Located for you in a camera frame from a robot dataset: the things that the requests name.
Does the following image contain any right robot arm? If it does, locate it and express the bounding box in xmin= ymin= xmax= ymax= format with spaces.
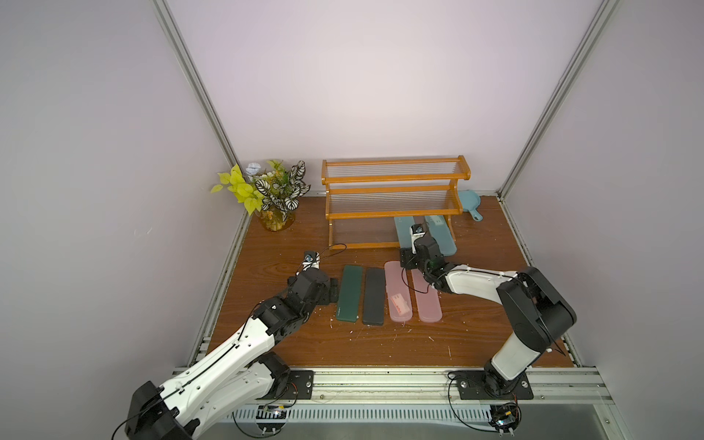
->
xmin=400 ymin=233 xmax=578 ymax=397

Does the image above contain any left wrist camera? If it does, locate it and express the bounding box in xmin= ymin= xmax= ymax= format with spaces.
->
xmin=302 ymin=250 xmax=321 ymax=271

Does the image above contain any orange three-tier shelf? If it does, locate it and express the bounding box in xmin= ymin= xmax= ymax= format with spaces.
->
xmin=321 ymin=155 xmax=471 ymax=249

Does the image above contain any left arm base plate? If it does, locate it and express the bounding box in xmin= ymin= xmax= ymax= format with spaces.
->
xmin=262 ymin=370 xmax=315 ymax=402

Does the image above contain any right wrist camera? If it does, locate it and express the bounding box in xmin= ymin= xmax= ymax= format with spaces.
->
xmin=410 ymin=223 xmax=427 ymax=254

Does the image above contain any connector board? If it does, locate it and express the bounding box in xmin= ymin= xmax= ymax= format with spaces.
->
xmin=489 ymin=401 xmax=522 ymax=436
xmin=255 ymin=405 xmax=289 ymax=437

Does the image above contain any black pencil case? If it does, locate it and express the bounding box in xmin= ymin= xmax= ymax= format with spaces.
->
xmin=362 ymin=268 xmax=386 ymax=326

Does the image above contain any base cable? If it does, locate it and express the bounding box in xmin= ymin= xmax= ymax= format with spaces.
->
xmin=230 ymin=395 xmax=293 ymax=439
xmin=444 ymin=371 xmax=496 ymax=434

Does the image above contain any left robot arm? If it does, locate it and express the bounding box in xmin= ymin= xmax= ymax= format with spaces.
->
xmin=120 ymin=267 xmax=339 ymax=439

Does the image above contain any left base cable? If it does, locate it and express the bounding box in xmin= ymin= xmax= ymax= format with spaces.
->
xmin=230 ymin=395 xmax=293 ymax=439

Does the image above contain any right base cable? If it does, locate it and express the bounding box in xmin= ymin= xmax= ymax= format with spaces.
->
xmin=444 ymin=371 xmax=496 ymax=434

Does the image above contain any teal handled dish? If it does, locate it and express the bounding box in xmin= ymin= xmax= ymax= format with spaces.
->
xmin=458 ymin=190 xmax=483 ymax=222

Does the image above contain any dark green pencil case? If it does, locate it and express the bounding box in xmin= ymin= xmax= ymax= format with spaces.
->
xmin=335 ymin=265 xmax=363 ymax=323

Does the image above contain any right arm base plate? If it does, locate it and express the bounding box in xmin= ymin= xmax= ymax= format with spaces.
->
xmin=448 ymin=370 xmax=535 ymax=401

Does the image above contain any left connector board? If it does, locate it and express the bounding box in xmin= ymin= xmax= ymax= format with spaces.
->
xmin=255 ymin=405 xmax=289 ymax=437

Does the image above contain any right connector board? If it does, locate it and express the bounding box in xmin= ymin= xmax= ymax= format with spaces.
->
xmin=489 ymin=401 xmax=522 ymax=436

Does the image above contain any aluminium front rail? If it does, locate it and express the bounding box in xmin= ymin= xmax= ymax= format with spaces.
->
xmin=164 ymin=366 xmax=614 ymax=407

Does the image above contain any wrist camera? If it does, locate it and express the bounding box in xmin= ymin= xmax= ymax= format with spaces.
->
xmin=410 ymin=223 xmax=427 ymax=254
xmin=302 ymin=250 xmax=321 ymax=271

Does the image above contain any potted plant in vase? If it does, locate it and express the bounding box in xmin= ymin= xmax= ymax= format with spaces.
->
xmin=210 ymin=159 xmax=311 ymax=232

